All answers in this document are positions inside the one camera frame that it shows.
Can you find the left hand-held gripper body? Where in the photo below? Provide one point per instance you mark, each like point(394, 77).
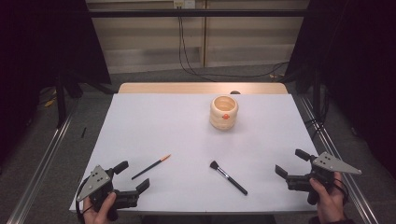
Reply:
point(93, 183)

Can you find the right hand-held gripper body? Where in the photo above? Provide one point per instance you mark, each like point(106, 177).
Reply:
point(327, 165)

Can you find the thin black orange-tipped brush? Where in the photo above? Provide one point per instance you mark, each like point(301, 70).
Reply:
point(151, 167)

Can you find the black makeup brush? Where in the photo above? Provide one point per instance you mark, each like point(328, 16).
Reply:
point(229, 178)

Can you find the ribbed wooden cup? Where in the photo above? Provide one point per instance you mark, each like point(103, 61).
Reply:
point(224, 112)

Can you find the person's left hand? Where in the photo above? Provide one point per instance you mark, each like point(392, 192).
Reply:
point(99, 211)

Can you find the person's right hand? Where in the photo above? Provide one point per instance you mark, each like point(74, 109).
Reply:
point(330, 202)

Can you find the small black stick on floor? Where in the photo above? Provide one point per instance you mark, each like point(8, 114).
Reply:
point(83, 132)

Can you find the white table mat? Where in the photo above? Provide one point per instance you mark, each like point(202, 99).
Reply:
point(174, 140)

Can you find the black metal stand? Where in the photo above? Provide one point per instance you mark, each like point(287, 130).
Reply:
point(316, 93)
point(60, 99)

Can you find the small dark table knob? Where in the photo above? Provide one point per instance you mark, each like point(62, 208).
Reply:
point(235, 92)

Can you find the yellow floor item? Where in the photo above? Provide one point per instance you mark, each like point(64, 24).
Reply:
point(49, 102)

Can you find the black curtain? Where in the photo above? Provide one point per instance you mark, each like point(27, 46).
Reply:
point(37, 56)
point(358, 68)

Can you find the wooden table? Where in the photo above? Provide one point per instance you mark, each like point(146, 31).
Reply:
point(186, 88)

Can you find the metal floor rail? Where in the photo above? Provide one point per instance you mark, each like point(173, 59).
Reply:
point(342, 161)
point(40, 168)

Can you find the black horizontal frame bar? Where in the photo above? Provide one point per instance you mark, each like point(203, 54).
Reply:
point(193, 13)

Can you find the white wall socket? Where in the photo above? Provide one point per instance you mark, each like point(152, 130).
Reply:
point(184, 3)

